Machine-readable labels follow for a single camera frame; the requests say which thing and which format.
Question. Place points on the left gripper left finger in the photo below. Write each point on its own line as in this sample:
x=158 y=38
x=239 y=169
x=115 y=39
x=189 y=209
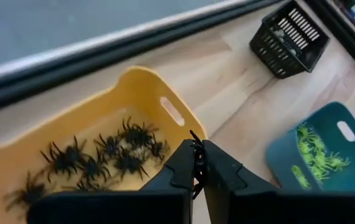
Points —
x=134 y=208

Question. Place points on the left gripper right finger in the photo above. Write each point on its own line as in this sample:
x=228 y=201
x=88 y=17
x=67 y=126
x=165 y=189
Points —
x=258 y=208

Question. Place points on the orange plastic bin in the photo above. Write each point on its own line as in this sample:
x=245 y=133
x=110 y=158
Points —
x=140 y=84

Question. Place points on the black slotted plastic basket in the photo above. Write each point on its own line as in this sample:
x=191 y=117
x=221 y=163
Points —
x=317 y=49

